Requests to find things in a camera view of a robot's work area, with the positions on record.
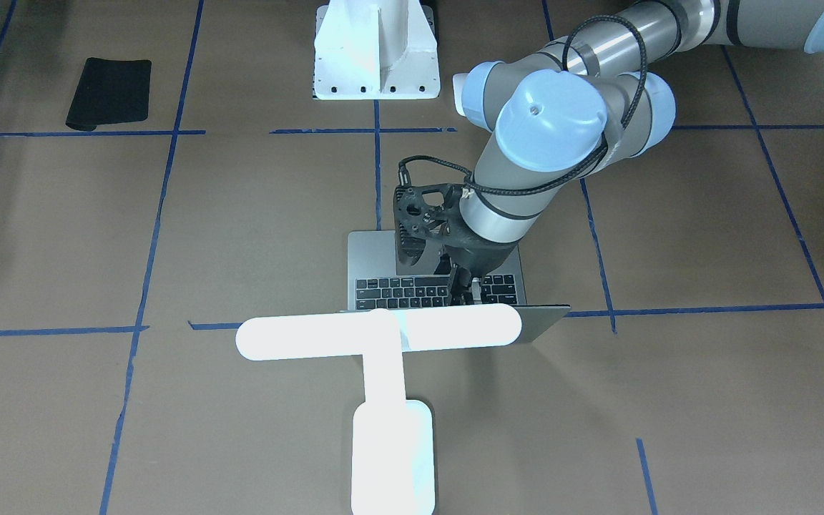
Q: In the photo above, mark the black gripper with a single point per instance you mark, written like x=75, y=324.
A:
x=481, y=253

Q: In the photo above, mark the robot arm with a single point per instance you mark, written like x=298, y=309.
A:
x=583, y=102

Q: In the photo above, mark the white desk lamp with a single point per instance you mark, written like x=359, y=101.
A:
x=393, y=462

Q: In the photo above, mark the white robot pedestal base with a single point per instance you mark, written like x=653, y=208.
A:
x=376, y=50

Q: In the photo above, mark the blue tape grid lines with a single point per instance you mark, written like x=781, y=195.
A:
x=689, y=378

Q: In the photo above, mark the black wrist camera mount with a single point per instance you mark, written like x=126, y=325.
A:
x=420, y=215

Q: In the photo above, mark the grey laptop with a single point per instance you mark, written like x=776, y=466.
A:
x=377, y=279

